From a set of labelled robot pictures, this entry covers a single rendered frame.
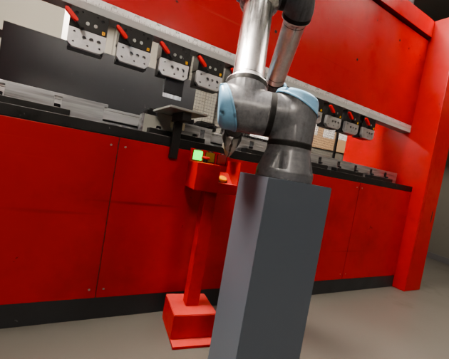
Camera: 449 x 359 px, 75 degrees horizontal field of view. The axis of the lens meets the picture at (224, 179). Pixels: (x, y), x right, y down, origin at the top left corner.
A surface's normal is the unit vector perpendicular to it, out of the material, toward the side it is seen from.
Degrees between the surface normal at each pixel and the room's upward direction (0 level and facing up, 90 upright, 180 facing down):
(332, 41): 90
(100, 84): 90
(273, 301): 90
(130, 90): 90
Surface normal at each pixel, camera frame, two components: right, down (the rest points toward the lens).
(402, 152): -0.85, -0.12
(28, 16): 0.32, 0.10
